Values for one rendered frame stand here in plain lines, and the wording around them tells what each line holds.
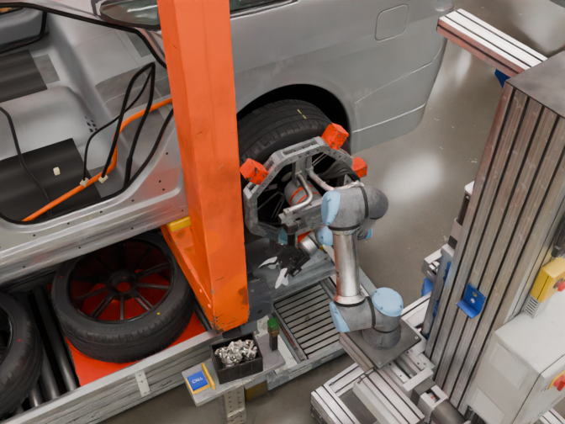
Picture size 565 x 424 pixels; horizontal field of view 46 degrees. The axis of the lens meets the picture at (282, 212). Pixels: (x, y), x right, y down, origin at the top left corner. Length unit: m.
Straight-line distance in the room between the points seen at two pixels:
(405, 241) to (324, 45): 1.57
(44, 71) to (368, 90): 1.93
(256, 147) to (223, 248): 0.54
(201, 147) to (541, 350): 1.25
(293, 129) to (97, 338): 1.27
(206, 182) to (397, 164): 2.44
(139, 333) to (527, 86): 2.00
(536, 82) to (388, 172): 2.72
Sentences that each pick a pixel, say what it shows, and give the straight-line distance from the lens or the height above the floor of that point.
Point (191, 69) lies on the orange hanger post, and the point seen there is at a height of 1.91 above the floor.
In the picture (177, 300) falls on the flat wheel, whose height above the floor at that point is 0.50.
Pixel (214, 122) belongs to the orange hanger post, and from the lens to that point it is 2.12.
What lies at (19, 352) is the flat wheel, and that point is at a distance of 3.15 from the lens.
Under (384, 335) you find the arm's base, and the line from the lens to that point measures 2.55.
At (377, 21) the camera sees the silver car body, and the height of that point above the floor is 1.50.
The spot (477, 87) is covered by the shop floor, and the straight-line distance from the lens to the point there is 5.33.
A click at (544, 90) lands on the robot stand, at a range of 1.79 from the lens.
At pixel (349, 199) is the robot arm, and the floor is 1.40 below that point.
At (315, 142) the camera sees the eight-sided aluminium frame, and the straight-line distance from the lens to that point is 2.91.
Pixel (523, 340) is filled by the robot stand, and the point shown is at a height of 1.23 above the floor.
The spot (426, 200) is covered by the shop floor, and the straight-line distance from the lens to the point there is 4.31.
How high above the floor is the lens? 3.02
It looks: 47 degrees down
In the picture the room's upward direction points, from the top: straight up
